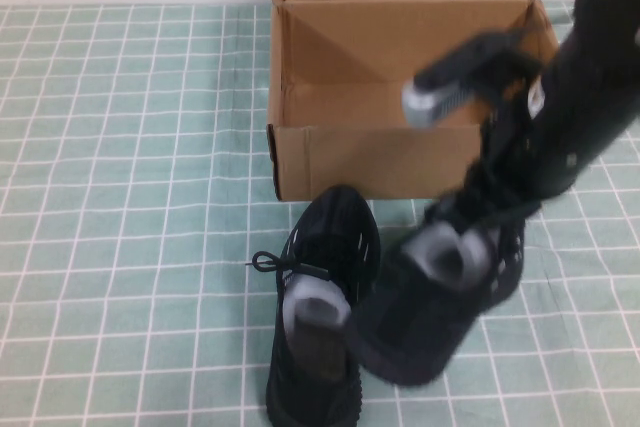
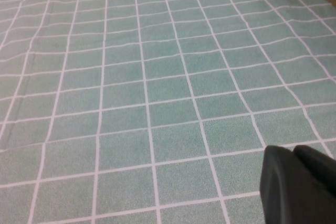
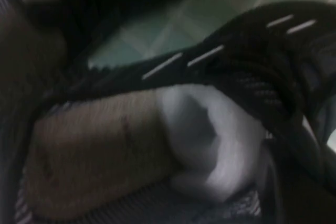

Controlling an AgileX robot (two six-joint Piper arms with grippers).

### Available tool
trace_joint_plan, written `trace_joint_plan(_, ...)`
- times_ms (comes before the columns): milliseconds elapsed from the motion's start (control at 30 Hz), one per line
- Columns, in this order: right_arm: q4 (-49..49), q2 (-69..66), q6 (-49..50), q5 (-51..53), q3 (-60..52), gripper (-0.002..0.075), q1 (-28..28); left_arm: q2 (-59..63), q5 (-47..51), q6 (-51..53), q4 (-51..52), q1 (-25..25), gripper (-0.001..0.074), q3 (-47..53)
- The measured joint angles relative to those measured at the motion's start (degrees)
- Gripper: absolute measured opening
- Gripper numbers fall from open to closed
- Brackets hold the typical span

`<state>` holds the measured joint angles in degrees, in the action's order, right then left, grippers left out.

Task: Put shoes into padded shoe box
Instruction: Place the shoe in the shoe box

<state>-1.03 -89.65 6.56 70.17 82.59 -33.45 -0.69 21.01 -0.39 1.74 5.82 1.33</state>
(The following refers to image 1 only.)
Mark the black knit sneaker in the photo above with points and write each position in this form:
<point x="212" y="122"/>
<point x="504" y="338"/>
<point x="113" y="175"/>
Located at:
<point x="330" y="227"/>
<point x="400" y="337"/>

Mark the black grey right wrist camera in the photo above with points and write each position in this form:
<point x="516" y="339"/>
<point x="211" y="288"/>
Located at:
<point x="450" y="82"/>

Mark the green white checked tablecloth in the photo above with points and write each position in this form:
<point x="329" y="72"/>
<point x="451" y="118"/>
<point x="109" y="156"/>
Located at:
<point x="125" y="197"/>

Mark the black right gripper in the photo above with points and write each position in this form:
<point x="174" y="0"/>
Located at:
<point x="500" y="172"/>

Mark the brown cardboard shoe box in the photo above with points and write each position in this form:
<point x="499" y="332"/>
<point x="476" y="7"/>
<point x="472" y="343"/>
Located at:
<point x="350" y="72"/>

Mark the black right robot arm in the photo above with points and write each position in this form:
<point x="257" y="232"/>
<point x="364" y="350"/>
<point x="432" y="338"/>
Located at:
<point x="575" y="97"/>

